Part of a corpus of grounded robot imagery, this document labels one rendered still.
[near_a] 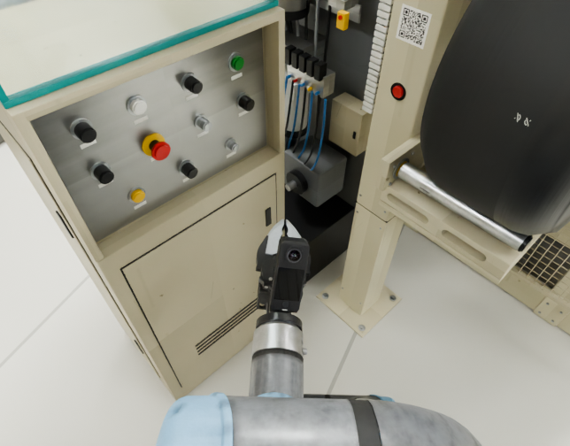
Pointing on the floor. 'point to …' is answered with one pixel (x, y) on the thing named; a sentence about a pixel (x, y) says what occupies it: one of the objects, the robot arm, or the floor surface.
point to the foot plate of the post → (361, 323)
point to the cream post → (365, 203)
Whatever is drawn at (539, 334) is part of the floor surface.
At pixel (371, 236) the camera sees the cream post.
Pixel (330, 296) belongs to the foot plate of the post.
